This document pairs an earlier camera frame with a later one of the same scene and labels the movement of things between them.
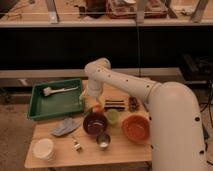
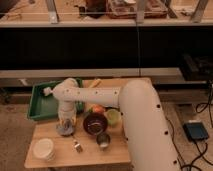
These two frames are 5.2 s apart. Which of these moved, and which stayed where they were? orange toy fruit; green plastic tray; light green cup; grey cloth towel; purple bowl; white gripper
Moved: grey cloth towel; white gripper
Stayed: orange toy fruit; green plastic tray; light green cup; purple bowl
